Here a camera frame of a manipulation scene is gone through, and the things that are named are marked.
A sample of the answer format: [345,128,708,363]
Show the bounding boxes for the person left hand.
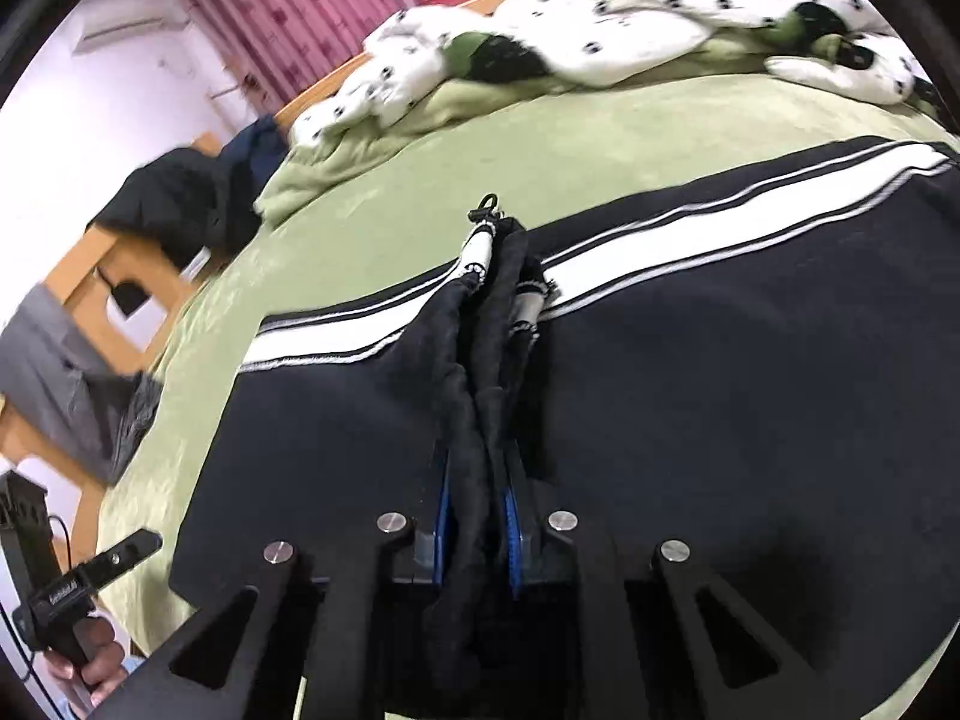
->
[43,616,130,718]

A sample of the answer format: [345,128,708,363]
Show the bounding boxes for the grey denim jeans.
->
[2,283,161,486]

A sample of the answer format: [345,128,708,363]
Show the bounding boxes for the green fleece bed sheet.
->
[94,70,960,720]

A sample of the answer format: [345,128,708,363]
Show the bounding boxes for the wooden bed frame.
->
[0,0,571,556]

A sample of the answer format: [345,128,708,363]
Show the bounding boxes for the wooden coat rack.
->
[205,75,257,127]

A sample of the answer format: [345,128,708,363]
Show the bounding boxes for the white air conditioner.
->
[70,13,189,55]

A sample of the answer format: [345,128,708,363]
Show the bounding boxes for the navy blue garment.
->
[218,115,288,249]

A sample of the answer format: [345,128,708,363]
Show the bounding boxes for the black jacket on bed rail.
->
[91,148,259,270]

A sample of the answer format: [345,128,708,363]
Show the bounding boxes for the white floral quilt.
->
[290,0,940,146]

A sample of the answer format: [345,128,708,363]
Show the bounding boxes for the black sweatpants with white stripe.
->
[171,137,958,718]

